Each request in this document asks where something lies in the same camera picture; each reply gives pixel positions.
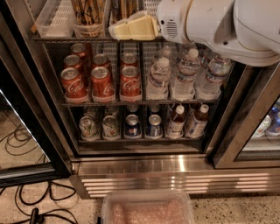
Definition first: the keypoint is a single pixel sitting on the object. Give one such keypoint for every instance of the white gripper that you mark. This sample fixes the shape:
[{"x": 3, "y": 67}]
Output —
[{"x": 172, "y": 17}]

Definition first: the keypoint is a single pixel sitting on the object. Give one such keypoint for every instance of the tall orange gold can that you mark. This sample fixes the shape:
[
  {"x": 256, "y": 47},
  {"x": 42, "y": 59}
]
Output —
[{"x": 121, "y": 9}]

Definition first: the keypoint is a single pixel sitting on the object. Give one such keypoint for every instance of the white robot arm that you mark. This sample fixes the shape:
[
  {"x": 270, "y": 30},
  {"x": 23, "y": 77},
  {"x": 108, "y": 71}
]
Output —
[{"x": 247, "y": 31}]

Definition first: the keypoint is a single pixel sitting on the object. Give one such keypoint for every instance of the coca-cola can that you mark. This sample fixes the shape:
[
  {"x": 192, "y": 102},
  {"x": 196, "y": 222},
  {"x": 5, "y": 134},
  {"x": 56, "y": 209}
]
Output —
[
  {"x": 102, "y": 82},
  {"x": 101, "y": 60},
  {"x": 74, "y": 61},
  {"x": 81, "y": 50},
  {"x": 72, "y": 81},
  {"x": 129, "y": 60},
  {"x": 130, "y": 81}
]

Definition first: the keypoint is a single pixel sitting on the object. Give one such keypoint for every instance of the tall orange can left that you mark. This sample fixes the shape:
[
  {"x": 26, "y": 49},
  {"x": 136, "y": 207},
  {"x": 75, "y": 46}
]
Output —
[{"x": 88, "y": 12}]

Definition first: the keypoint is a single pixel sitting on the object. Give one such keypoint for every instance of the front right Coca-Cola can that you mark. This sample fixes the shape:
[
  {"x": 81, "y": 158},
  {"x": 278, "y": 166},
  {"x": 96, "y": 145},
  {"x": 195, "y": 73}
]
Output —
[{"x": 130, "y": 81}]

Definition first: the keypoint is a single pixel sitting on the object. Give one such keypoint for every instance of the rear left Coca-Cola can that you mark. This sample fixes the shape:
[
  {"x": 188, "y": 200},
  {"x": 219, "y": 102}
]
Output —
[{"x": 81, "y": 50}]

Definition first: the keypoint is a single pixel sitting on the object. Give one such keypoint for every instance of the front middle Coca-Cola can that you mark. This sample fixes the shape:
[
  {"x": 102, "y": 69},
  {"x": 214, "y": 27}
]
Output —
[{"x": 102, "y": 82}]

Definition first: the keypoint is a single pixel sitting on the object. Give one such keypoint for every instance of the front left Coca-Cola can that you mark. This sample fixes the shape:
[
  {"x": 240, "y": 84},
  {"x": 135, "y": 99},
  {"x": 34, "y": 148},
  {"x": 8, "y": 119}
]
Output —
[{"x": 72, "y": 81}]

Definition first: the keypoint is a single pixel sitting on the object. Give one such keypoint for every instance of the front left Pepsi can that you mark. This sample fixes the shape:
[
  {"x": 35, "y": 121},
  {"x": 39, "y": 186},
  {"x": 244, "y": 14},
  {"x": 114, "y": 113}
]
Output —
[{"x": 132, "y": 127}]

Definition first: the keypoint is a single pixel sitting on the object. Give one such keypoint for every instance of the pepsi can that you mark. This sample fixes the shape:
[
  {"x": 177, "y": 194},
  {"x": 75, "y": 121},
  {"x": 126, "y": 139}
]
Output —
[
  {"x": 154, "y": 127},
  {"x": 132, "y": 127}
]

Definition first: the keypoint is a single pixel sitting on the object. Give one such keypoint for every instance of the front right Pepsi can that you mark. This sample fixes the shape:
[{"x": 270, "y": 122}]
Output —
[{"x": 154, "y": 127}]

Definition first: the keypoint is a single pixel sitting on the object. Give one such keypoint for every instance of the front right green soda can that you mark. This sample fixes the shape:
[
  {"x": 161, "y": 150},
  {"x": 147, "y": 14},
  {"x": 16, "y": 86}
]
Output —
[{"x": 110, "y": 129}]

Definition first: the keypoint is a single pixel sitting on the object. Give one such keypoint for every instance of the green soda can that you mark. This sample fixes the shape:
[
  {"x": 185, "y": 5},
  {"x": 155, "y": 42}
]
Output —
[
  {"x": 88, "y": 129},
  {"x": 110, "y": 129}
]

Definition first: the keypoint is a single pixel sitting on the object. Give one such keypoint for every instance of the front left green soda can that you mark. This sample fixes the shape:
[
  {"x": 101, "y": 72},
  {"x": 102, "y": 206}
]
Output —
[{"x": 88, "y": 129}]

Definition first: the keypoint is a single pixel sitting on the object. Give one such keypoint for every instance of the steel fridge base grille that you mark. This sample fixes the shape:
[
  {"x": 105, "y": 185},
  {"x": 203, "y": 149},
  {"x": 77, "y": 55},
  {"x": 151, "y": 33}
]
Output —
[{"x": 96, "y": 177}]

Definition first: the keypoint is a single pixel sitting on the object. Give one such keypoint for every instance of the open glass fridge door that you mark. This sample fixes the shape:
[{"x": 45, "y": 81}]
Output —
[{"x": 30, "y": 151}]

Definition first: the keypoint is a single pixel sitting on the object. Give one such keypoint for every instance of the right fridge glass door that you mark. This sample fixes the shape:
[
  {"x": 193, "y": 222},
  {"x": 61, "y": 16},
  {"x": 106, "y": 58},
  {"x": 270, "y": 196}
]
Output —
[{"x": 246, "y": 144}]

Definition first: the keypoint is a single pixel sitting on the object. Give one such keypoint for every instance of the blue can behind door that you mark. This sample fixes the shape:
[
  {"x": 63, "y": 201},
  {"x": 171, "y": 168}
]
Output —
[{"x": 274, "y": 129}]

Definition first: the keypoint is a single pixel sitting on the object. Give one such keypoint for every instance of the empty white tray middle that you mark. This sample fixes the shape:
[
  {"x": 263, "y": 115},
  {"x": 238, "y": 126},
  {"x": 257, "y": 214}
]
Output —
[{"x": 150, "y": 5}]

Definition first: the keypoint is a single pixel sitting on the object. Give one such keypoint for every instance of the empty white tray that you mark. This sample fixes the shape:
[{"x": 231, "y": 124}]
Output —
[
  {"x": 150, "y": 5},
  {"x": 56, "y": 19}
]

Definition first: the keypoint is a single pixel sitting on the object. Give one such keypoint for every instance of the rear left water bottle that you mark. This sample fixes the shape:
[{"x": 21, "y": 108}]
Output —
[{"x": 164, "y": 52}]

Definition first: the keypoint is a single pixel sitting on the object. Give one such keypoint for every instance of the water bottle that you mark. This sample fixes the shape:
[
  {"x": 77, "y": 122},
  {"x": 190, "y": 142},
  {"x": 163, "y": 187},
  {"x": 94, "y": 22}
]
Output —
[
  {"x": 209, "y": 86},
  {"x": 185, "y": 73},
  {"x": 158, "y": 80},
  {"x": 164, "y": 52}
]

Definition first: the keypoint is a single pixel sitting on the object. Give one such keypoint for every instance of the front left water bottle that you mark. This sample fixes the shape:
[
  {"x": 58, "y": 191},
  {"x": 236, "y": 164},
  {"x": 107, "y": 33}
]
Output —
[{"x": 158, "y": 80}]

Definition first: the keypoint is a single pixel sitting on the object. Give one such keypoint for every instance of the empty white tray left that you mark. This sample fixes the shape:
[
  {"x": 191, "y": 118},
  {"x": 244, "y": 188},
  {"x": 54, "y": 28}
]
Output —
[{"x": 56, "y": 19}]

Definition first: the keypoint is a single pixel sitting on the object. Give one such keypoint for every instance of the front middle water bottle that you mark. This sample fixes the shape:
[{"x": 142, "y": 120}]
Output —
[{"x": 185, "y": 73}]

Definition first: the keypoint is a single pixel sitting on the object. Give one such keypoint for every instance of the front right water bottle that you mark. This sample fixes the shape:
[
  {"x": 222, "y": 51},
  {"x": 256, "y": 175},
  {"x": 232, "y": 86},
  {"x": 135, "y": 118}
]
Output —
[{"x": 209, "y": 86}]

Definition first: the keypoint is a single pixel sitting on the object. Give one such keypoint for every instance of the left brown tea bottle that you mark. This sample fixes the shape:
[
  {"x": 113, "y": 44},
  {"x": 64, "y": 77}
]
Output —
[{"x": 176, "y": 123}]

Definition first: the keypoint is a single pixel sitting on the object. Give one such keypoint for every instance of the brown tea bottle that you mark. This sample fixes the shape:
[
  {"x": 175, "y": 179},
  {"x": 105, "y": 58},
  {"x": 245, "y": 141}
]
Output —
[
  {"x": 176, "y": 123},
  {"x": 197, "y": 122}
]

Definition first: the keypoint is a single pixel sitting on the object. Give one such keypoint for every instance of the right brown tea bottle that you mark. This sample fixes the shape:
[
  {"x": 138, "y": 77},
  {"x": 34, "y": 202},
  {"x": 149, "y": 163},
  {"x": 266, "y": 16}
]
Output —
[{"x": 197, "y": 122}]

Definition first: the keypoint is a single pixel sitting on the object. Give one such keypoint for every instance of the clear plastic bin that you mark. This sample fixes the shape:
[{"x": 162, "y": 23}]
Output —
[{"x": 150, "y": 206}]

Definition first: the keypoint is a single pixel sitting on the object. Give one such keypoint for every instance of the middle wire shelf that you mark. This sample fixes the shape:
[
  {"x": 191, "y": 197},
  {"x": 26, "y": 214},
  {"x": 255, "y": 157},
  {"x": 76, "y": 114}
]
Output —
[{"x": 122, "y": 103}]

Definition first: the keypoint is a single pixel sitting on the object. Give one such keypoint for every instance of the wire shelf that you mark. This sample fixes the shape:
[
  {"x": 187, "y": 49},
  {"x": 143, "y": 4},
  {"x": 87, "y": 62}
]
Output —
[
  {"x": 122, "y": 103},
  {"x": 93, "y": 40}
]

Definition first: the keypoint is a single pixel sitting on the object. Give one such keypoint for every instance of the top wire shelf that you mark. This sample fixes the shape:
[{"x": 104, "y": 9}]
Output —
[{"x": 93, "y": 40}]

